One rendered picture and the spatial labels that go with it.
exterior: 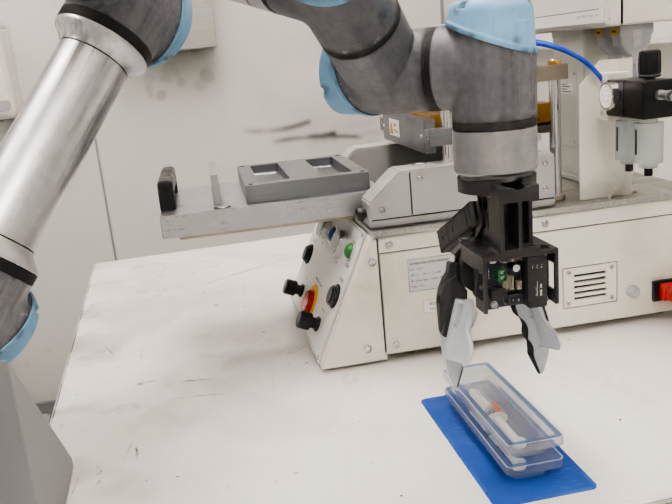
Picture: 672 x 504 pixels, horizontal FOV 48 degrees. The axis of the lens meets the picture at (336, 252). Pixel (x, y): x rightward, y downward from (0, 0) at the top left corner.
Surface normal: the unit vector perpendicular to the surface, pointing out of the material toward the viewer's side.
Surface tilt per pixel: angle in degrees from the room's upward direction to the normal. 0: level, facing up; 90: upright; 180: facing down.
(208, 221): 90
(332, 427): 0
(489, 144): 90
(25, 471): 90
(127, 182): 90
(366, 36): 131
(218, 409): 0
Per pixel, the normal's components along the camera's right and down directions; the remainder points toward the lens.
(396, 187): 0.18, 0.23
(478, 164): -0.55, 0.26
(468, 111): -0.71, 0.24
